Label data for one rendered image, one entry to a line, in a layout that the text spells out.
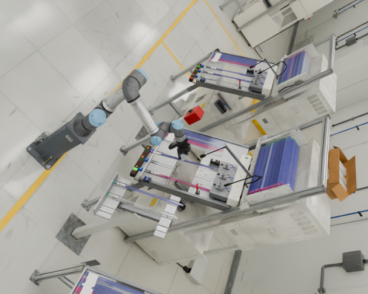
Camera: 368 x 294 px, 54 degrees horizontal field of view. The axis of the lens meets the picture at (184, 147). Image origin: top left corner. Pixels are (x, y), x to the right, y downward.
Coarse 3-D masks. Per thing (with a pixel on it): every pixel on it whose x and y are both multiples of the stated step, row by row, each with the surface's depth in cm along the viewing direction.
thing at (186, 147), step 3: (186, 138) 260; (183, 141) 258; (186, 141) 258; (180, 144) 261; (183, 144) 260; (186, 144) 259; (189, 144) 264; (177, 147) 264; (180, 147) 263; (183, 147) 263; (186, 147) 261; (189, 147) 266; (177, 150) 264; (180, 150) 265; (183, 150) 262; (186, 150) 261; (189, 150) 266; (183, 153) 265; (186, 153) 263
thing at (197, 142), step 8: (168, 136) 307; (192, 136) 310; (200, 136) 311; (192, 144) 303; (200, 144) 304; (208, 144) 305; (216, 144) 306; (224, 144) 306; (208, 152) 298; (216, 152) 298
